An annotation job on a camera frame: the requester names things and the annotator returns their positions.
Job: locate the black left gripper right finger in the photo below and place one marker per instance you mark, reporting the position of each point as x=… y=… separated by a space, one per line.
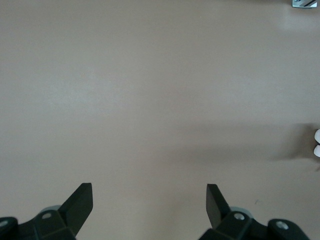
x=217 y=212

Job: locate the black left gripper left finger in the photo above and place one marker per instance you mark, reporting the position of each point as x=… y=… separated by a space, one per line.
x=73 y=212

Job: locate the pale pink puppy plush toy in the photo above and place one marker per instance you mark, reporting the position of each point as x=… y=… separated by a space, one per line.
x=318 y=150

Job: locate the metal table edge bracket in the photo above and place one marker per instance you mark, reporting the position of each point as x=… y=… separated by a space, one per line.
x=302 y=3

